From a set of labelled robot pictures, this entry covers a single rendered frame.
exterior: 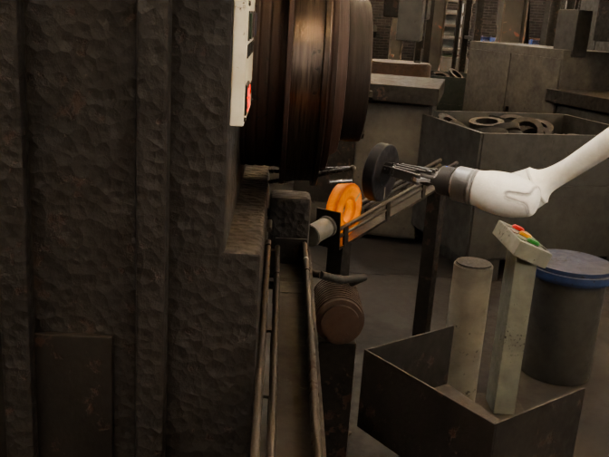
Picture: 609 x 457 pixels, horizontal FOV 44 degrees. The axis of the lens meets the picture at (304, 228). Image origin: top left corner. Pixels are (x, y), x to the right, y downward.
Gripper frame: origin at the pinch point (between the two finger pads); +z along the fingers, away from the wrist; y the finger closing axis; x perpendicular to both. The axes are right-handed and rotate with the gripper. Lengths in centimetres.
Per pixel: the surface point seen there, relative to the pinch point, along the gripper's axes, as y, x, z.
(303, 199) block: -29.3, -5.5, 6.0
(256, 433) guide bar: -111, -11, -38
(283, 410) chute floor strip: -90, -20, -30
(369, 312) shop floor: 99, -87, 41
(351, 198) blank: 1.6, -11.1, 8.6
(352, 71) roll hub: -54, 29, -16
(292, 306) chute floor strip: -59, -19, -11
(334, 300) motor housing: -20.9, -31.7, -1.7
